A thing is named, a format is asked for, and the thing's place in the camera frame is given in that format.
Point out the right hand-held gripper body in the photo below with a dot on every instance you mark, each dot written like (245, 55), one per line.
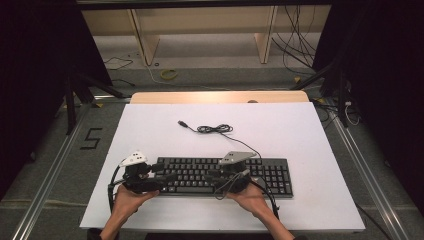
(235, 158)

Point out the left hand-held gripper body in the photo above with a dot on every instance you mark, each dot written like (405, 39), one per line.
(140, 183)

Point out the black keyboard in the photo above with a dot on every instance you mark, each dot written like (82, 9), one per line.
(270, 176)

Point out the person's left hand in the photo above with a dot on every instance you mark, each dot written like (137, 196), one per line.
(128, 201)

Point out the person's right hand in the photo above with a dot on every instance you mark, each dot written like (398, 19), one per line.
(251, 200)

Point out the white board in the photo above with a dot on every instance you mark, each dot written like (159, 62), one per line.
(283, 140)

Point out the wooden table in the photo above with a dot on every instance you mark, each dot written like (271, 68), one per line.
(200, 97)

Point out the yellow tape roll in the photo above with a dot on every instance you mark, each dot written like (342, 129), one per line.
(168, 74)

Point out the black metal stand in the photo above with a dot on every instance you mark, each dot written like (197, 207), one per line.
(70, 106)
(341, 96)

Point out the black curtain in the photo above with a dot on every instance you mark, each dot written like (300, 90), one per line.
(33, 83)
(390, 83)

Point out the metal floor rail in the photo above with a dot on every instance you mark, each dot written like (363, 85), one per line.
(366, 180)
(50, 173)

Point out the wooden shelf frame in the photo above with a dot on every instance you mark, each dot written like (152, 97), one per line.
(200, 20)

